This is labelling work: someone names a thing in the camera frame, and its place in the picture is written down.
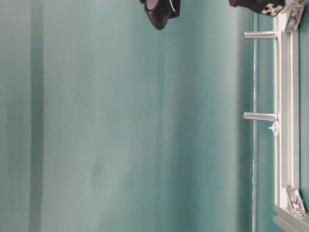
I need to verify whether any square aluminium extrusion frame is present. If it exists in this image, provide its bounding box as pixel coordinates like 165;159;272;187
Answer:
273;0;309;232

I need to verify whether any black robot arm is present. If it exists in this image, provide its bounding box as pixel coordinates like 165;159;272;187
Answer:
229;0;286;16

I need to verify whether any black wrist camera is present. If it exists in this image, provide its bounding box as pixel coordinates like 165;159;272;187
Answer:
140;0;181;30

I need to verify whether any aluminium pin near corner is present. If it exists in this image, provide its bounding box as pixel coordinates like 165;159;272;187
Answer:
244;31;278;39

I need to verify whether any white clip on rail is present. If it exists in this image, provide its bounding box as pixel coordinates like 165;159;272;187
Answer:
269;121;280;136

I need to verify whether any aluminium pin mid rail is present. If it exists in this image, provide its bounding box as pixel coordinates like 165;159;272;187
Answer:
243;112;278;122

